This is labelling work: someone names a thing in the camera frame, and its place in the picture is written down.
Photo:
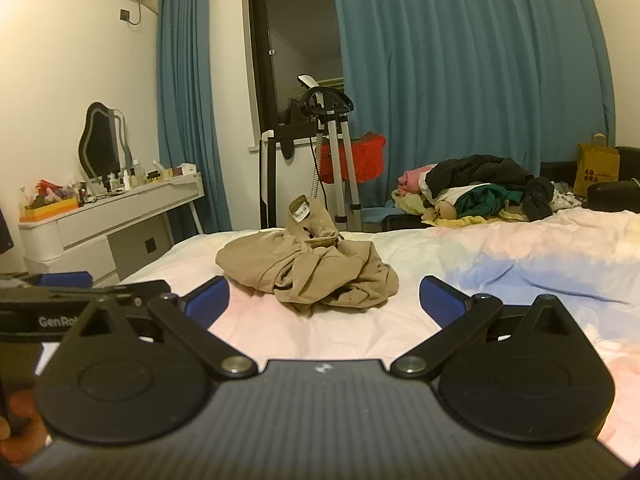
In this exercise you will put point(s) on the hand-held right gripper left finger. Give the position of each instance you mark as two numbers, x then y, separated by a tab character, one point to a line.
210	296

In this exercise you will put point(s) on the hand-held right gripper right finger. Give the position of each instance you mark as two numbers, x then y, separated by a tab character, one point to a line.
440	301

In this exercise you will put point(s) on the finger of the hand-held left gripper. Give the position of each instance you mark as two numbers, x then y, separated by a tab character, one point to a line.
65	280
135	292

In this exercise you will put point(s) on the khaki shirt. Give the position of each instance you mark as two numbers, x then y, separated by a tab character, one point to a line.
310	275

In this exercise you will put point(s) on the pile of clothes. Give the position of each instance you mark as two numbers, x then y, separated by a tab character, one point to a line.
480	185

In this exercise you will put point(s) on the person's left hand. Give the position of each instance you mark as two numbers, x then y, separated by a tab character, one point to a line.
27	425

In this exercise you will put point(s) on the white dressing table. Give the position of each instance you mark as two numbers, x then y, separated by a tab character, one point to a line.
85	230

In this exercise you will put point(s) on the orange box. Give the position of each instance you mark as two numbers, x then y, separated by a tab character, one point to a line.
50	212

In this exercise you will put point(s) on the black bench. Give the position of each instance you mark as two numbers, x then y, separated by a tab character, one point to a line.
405	222

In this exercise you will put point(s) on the blue mat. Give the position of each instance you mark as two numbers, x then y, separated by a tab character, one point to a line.
375	214

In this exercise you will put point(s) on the group of cosmetic bottles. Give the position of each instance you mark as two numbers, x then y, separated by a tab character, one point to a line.
125	177

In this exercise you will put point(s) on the white box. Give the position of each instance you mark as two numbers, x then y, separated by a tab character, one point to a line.
187	170

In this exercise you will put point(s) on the wavy framed mirror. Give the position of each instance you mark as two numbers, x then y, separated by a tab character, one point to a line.
100	145

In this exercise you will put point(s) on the red fabric basket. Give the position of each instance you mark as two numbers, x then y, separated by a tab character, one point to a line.
370	157

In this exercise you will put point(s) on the white exercise machine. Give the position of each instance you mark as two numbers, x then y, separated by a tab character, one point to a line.
340	160

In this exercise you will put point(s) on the narrow blue curtain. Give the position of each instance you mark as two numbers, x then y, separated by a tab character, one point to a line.
190	110

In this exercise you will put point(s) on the black bag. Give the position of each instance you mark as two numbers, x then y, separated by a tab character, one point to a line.
615	197

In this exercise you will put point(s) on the yellow paper bag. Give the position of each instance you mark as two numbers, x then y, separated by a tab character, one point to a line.
597	170

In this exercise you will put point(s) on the black couch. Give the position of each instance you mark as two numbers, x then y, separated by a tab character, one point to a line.
627	165

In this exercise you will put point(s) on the wide blue curtain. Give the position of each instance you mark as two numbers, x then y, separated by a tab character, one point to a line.
475	70

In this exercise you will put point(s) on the dark window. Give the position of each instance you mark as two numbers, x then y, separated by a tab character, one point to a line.
300	35

